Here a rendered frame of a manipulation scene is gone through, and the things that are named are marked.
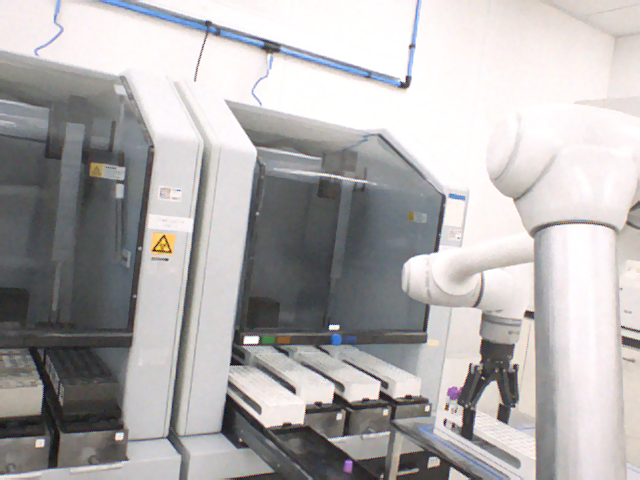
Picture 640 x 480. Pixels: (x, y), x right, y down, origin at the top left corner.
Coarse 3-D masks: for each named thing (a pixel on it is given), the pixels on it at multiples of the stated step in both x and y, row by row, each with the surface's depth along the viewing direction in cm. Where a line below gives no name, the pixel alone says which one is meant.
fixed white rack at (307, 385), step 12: (264, 360) 170; (276, 360) 172; (288, 360) 174; (264, 372) 171; (276, 372) 162; (288, 372) 161; (300, 372) 163; (312, 372) 164; (288, 384) 168; (300, 384) 152; (312, 384) 153; (324, 384) 155; (300, 396) 151; (312, 396) 152; (324, 396) 154
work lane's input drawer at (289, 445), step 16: (224, 416) 148; (240, 416) 140; (240, 432) 140; (256, 432) 133; (272, 432) 132; (288, 432) 134; (304, 432) 136; (256, 448) 132; (272, 448) 126; (288, 448) 123; (304, 448) 127; (320, 448) 128; (336, 448) 127; (272, 464) 126; (288, 464) 120; (304, 464) 117; (320, 464) 120; (336, 464) 121; (352, 464) 122
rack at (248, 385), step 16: (240, 368) 159; (256, 368) 160; (240, 384) 146; (256, 384) 147; (272, 384) 149; (240, 400) 145; (256, 400) 138; (272, 400) 137; (288, 400) 139; (256, 416) 137; (272, 416) 133; (288, 416) 136
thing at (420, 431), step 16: (432, 416) 154; (496, 416) 161; (512, 416) 163; (528, 416) 165; (400, 432) 144; (416, 432) 141; (432, 432) 143; (528, 432) 151; (432, 448) 134; (448, 448) 134; (448, 464) 129; (464, 464) 126; (480, 464) 127
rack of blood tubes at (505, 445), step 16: (448, 416) 139; (480, 416) 140; (448, 432) 138; (480, 432) 130; (496, 432) 131; (512, 432) 132; (464, 448) 133; (480, 448) 135; (496, 448) 136; (512, 448) 122; (528, 448) 123; (496, 464) 125; (512, 464) 128; (528, 464) 118
